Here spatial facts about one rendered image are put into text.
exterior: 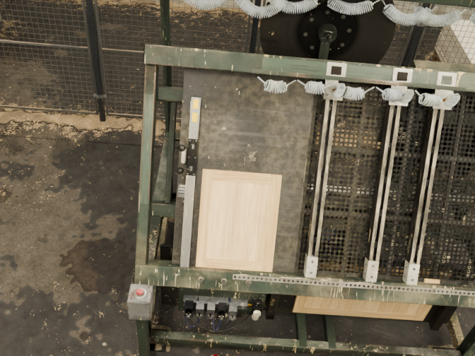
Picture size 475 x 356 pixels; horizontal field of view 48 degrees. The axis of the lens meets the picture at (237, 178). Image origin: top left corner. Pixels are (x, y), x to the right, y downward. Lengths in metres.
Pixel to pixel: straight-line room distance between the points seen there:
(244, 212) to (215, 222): 0.17
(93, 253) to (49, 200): 0.71
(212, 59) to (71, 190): 2.38
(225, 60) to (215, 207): 0.80
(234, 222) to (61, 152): 2.56
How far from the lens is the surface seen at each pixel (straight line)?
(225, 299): 3.11
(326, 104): 2.85
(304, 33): 3.26
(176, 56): 2.77
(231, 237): 2.99
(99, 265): 4.20
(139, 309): 2.92
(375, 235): 3.05
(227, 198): 2.93
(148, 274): 3.06
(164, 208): 3.01
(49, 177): 4.92
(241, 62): 2.76
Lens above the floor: 3.34
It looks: 44 degrees down
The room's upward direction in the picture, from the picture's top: 7 degrees clockwise
